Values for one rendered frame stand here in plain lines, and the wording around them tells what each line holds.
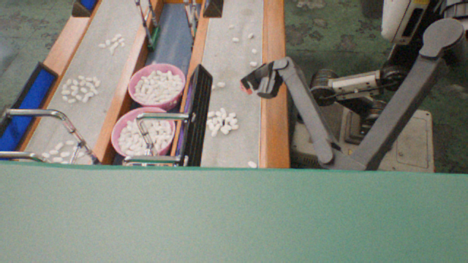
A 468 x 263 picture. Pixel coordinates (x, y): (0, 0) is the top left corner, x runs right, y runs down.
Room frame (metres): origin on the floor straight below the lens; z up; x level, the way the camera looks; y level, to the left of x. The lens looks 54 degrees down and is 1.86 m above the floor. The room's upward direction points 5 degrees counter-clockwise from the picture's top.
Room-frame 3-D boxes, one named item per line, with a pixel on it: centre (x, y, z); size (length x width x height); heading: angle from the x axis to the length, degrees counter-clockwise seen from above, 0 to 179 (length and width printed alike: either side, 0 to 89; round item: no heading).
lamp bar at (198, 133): (0.54, 0.13, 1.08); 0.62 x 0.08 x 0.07; 172
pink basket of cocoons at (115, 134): (0.84, 0.37, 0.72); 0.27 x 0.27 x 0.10
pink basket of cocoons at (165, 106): (1.12, 0.33, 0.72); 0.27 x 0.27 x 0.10
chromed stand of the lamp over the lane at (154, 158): (0.55, 0.21, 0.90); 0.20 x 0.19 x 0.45; 172
